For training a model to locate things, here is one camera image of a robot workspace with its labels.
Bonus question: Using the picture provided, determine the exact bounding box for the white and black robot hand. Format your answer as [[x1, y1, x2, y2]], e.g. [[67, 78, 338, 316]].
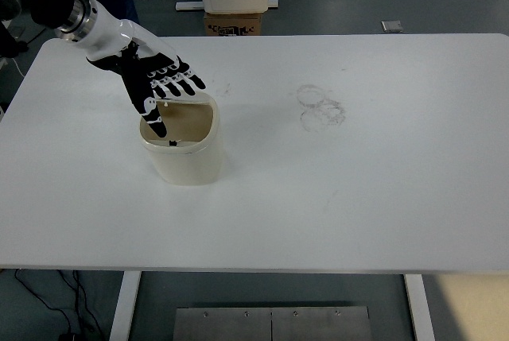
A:
[[77, 0, 208, 139]]

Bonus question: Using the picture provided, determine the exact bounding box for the cream trash bin with lid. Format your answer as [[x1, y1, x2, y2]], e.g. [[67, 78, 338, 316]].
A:
[[138, 92, 226, 188]]

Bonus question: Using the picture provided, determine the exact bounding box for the white table foot bar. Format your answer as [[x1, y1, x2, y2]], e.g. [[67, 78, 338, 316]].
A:
[[175, 0, 281, 11]]

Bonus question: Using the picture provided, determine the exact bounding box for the brown printed cardboard box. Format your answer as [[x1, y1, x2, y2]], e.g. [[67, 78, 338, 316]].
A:
[[204, 11, 263, 36]]

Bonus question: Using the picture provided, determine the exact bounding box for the white table leg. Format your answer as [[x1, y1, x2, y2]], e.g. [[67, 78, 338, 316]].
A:
[[108, 270, 142, 341], [402, 273, 436, 341]]

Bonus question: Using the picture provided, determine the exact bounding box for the grey metal plate with screws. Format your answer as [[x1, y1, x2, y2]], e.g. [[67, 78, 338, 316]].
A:
[[173, 305, 373, 341]]

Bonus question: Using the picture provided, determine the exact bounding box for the black cable with plug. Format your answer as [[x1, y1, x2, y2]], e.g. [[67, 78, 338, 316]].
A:
[[17, 25, 48, 52]]

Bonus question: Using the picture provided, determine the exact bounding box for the thin white cable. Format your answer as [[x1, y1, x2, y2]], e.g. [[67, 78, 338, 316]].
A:
[[2, 54, 25, 78]]

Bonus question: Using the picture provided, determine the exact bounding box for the black floor cable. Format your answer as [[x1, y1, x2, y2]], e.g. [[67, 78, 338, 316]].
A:
[[14, 269, 108, 341]]

